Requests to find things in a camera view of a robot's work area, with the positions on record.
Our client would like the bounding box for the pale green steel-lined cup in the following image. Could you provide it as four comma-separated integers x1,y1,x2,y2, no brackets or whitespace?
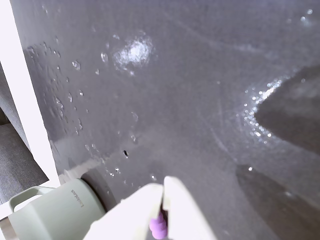
8,177,118,240

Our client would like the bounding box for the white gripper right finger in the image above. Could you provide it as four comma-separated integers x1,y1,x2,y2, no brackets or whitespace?
161,175,217,240

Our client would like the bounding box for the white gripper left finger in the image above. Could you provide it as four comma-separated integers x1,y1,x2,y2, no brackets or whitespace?
84,183,164,240

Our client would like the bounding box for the purple rubber pen grip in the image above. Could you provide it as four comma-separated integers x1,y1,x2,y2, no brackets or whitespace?
148,209,169,240

